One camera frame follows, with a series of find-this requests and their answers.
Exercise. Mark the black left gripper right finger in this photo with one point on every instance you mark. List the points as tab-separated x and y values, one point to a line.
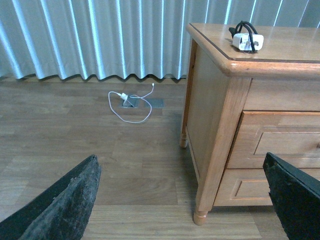
295	196

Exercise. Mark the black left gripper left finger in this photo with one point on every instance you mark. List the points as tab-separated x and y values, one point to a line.
62	211

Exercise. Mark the wooden drawer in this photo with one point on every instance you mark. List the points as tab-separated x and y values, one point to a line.
292	136
243	187

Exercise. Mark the white charger with black cable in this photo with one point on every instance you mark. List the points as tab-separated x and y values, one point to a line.
245	37

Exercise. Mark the white charger on floor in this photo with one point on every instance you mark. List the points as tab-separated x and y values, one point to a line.
124	96

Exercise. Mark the light wooden nightstand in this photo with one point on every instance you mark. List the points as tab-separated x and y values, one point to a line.
223	82

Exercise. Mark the open metal floor socket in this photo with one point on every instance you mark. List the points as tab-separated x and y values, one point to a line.
130	103

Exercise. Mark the closed metal floor plate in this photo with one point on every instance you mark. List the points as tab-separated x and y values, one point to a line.
157	103

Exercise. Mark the grey pleated curtain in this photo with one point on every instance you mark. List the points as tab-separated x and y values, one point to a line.
106	38

